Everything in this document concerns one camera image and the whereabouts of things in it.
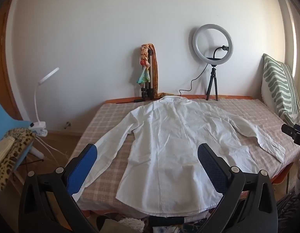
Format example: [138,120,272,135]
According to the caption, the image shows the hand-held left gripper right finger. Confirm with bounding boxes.
[197,143,279,233]

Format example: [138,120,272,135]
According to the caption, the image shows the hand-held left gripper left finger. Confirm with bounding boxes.
[18,144,98,233]

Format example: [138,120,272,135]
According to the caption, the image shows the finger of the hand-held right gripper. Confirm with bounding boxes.
[281,123,300,148]

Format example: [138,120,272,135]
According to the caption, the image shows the white long-sleeved shirt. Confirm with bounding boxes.
[73,96,286,217]

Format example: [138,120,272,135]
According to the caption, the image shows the green striped pillow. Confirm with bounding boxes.
[260,53,300,127]

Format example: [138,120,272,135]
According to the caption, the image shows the beige checked blanket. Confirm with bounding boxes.
[67,97,300,211]

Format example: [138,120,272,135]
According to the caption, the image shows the leopard print cloth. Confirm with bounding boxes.
[0,129,36,192]

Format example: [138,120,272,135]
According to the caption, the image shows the white fluffy cloth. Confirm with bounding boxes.
[118,218,145,233]

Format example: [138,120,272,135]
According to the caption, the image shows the dark striped rug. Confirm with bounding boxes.
[276,188,300,226]

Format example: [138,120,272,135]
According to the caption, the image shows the white clip lamp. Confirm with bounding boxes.
[28,67,60,136]

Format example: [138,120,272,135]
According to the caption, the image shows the blue chair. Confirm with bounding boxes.
[0,96,45,173]

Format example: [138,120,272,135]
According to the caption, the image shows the black mini tripod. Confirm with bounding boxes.
[205,64,219,101]

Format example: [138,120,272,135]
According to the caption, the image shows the bright window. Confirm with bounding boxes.
[283,0,300,80]

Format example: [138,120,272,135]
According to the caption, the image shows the silver tripod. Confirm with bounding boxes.
[134,50,156,102]

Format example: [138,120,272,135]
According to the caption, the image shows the orange cloth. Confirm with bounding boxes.
[145,43,175,99]

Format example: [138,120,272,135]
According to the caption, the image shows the colourful knotted scarf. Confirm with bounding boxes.
[136,44,151,86]

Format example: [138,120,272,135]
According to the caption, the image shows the black cable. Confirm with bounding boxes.
[178,64,209,96]

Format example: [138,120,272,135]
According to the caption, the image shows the ring light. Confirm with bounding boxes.
[192,24,234,66]

